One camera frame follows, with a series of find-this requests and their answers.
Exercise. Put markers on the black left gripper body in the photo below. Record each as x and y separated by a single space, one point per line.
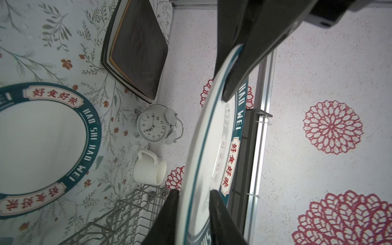
327 13

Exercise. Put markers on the white ceramic mug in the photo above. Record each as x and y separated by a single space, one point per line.
149 168

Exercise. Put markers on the grey wall shelf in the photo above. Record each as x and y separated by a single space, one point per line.
244 193

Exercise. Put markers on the white round plate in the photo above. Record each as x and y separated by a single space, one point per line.
50 137
212 158

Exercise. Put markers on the grey wire dish rack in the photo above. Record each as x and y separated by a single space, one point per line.
128 223

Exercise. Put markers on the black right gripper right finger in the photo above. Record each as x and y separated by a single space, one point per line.
223 228

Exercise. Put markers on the white twin bell alarm clock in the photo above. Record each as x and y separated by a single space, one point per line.
159 124

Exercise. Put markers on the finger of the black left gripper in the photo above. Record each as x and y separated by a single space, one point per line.
259 26

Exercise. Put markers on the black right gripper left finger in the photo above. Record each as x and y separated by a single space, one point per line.
164 227

